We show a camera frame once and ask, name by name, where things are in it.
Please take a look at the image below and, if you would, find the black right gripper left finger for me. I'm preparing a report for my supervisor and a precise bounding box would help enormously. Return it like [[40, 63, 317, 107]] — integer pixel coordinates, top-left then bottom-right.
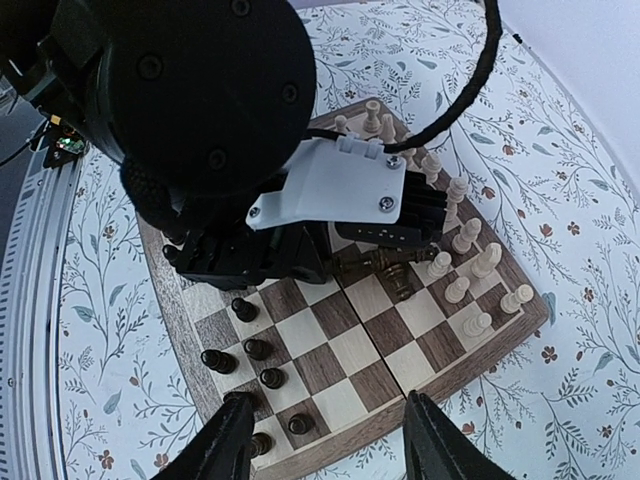
[[162, 392, 255, 480]]

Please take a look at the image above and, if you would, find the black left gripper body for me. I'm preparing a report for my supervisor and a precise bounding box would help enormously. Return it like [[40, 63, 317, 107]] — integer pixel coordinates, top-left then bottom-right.
[[38, 1, 328, 289]]

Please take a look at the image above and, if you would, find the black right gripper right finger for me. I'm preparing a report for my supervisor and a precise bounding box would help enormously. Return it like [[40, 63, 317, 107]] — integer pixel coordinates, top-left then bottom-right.
[[402, 390, 513, 480]]

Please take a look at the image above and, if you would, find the dark chess piece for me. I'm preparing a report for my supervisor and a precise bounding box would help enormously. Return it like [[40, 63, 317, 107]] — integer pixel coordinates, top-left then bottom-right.
[[287, 413, 315, 436], [250, 432, 274, 459], [243, 339, 273, 361], [259, 367, 287, 390], [231, 298, 259, 323]]

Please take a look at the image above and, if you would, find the dark chess piece corner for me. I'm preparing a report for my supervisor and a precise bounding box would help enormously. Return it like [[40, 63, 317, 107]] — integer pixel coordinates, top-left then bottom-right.
[[200, 349, 238, 375]]

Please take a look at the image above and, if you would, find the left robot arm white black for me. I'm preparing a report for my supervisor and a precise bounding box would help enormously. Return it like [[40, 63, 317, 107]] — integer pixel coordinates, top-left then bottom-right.
[[1, 1, 330, 290]]

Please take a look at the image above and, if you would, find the wooden chess board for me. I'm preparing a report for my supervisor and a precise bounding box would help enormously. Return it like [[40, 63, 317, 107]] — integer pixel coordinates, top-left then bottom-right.
[[134, 97, 551, 474]]

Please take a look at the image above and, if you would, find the pile of dark chess pieces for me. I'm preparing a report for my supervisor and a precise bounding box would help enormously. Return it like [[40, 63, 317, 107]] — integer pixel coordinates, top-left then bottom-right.
[[323, 244, 441, 301]]

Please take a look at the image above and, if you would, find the row of white chess pieces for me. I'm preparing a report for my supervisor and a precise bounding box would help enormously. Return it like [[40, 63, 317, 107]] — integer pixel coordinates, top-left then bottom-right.
[[333, 99, 534, 341]]

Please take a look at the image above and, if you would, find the floral patterned table mat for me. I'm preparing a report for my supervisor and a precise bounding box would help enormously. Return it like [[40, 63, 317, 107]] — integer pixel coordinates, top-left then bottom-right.
[[58, 1, 639, 479]]

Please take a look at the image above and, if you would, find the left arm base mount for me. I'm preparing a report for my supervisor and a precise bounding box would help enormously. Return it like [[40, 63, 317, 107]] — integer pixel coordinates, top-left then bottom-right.
[[41, 115, 89, 169]]

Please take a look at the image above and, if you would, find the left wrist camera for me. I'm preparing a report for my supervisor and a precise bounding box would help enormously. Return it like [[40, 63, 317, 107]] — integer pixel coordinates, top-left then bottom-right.
[[246, 134, 447, 248]]

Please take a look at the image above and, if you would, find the front aluminium slotted rail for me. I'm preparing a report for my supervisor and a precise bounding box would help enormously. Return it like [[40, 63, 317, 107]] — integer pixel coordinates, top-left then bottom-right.
[[1, 145, 80, 479]]

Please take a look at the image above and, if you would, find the black looped cable left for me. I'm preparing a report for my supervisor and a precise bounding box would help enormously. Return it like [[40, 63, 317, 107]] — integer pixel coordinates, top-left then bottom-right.
[[304, 0, 504, 156]]

